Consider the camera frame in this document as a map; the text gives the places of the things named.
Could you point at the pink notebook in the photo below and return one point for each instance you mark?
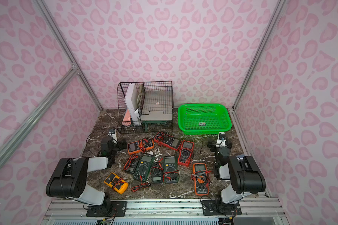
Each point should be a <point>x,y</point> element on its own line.
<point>127,118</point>

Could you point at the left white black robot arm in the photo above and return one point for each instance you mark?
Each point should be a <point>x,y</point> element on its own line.
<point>69,179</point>

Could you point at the orange wide multimeter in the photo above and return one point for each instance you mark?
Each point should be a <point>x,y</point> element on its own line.
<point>142,145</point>

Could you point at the green plastic basket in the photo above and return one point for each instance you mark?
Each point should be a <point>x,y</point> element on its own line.
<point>203,119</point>

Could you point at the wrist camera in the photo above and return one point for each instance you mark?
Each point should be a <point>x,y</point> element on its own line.
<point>112,133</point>
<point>221,137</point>

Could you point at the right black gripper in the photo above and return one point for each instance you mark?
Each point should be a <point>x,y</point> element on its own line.
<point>214,145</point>

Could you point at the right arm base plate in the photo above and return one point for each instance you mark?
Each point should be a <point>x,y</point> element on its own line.
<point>212,208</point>

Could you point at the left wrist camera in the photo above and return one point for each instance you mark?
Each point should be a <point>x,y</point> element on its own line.
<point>112,133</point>

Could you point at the white upright folder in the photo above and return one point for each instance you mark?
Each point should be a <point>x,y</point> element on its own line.
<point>131,100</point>

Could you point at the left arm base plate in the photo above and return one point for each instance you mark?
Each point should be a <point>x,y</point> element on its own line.
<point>116,208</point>

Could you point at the small dark multimeter centre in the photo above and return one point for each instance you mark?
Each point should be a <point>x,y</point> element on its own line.
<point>157,173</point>

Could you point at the red small Delixi multimeter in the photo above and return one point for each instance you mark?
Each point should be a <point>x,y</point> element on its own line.
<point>186,151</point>

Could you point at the orange multimeter tall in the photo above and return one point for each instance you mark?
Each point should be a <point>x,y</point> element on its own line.
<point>201,179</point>

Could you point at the aluminium front rail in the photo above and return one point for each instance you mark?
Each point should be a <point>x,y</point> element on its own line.
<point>250,211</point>

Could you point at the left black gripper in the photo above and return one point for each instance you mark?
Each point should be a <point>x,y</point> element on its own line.
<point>119,144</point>

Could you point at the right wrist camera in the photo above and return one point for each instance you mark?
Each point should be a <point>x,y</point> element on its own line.
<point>221,137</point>

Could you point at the large green multimeter left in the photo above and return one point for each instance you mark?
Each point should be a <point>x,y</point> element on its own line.
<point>143,168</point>

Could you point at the small dark multimeter left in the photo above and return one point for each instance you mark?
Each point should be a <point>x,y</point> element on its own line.
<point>131,164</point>

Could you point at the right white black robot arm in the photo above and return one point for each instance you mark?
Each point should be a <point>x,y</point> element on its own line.
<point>243,173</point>

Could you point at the small dark multimeter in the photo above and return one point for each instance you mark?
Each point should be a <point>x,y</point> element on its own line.
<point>131,164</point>
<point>157,173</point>

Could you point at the green multimeter right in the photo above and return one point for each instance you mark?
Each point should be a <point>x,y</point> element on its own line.
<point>170,170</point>

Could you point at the yellow multimeter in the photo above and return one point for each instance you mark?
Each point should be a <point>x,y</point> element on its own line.
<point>117,183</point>

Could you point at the black wire desk organizer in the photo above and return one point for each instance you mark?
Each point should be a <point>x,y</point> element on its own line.
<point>142,88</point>

